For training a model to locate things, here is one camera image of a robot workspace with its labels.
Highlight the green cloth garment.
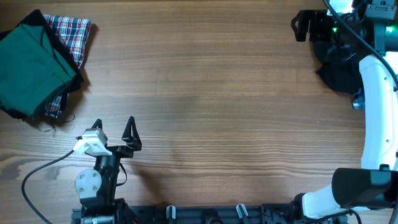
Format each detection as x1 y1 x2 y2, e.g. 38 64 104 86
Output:
0 24 77 133

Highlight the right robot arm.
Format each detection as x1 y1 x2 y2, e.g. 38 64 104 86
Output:
287 1 397 223

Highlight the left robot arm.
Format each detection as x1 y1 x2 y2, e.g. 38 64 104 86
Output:
71 116 142 224

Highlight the black folded garment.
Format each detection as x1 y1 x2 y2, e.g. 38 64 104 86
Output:
0 9 84 121

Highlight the black crumpled garment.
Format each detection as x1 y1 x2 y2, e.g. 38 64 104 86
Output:
313 41 363 95

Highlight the blue denim garment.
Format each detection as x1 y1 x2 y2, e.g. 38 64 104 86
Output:
353 88 365 110

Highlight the red plaid shirt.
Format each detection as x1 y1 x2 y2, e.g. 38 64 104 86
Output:
43 14 91 119

